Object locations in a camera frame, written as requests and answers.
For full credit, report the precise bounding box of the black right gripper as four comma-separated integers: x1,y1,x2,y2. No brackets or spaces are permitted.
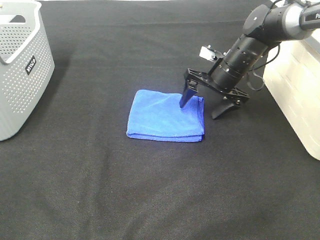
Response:
179,68,250,120

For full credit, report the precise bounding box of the blue microfiber towel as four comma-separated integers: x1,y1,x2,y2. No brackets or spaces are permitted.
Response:
126,89,205,143

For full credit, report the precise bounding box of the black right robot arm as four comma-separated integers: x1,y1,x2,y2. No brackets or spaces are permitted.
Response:
179,0,320,119

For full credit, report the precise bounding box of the white storage box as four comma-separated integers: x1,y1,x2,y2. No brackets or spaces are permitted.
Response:
263,37,320,160

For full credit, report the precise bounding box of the black table cloth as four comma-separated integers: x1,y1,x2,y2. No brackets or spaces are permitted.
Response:
0,0,320,240

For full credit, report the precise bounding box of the grey perforated plastic basket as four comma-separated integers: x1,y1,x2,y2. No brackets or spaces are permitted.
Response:
0,0,55,141

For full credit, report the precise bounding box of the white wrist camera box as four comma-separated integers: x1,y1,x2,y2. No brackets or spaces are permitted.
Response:
199,45,218,62

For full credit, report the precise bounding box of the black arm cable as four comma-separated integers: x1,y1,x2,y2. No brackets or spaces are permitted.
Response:
246,0,311,91

